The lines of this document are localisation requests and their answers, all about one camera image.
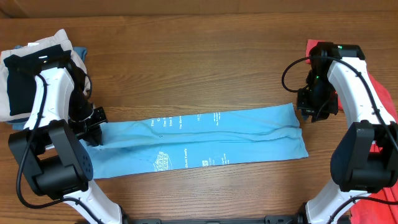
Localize light blue printed t-shirt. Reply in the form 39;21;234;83
83;104;308;179

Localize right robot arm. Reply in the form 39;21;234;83
296;42;397;223

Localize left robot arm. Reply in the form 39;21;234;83
6;54;129;223

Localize folded blue jeans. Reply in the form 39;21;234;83
6;47;92;131

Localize black folded shirt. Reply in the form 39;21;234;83
3;44;72;116

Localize beige folded garment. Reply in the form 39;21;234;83
1;29;87;122

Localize red t-shirt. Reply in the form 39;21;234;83
305;39;398;224

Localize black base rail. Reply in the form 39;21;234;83
129;214;308;224

